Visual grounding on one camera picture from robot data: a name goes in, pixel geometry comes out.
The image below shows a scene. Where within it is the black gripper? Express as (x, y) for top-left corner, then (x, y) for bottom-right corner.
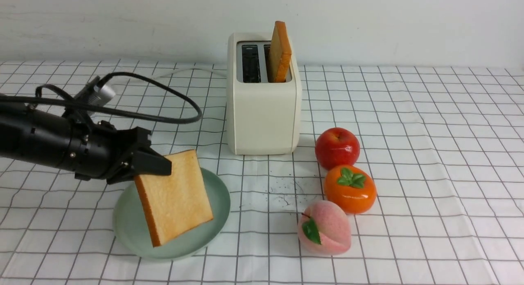
(74, 122), (172, 185)

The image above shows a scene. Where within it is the toasted bread slice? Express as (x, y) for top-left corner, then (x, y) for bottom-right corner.
(134, 149), (214, 247)
(267, 21), (292, 82)

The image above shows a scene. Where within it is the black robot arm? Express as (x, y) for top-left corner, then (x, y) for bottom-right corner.
(0, 102), (172, 184)

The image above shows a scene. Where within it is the light green round plate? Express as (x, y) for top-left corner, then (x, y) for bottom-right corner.
(113, 168), (231, 261)

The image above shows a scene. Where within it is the cream white toaster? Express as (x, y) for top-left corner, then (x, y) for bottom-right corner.
(225, 32), (303, 156)

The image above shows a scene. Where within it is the pink peach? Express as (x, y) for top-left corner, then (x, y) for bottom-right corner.
(297, 200), (352, 256)

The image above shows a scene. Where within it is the red apple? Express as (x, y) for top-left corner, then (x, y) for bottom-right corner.
(314, 127), (361, 170)

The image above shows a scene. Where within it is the orange persimmon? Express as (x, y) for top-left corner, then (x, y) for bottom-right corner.
(324, 165), (377, 214)

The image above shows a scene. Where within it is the white grid tablecloth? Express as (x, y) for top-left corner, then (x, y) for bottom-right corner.
(0, 59), (524, 285)

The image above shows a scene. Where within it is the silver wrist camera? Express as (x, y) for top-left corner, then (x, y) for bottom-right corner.
(74, 76), (116, 106)

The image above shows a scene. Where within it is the black camera cable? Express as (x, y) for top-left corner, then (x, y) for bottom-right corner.
(0, 72), (203, 124)

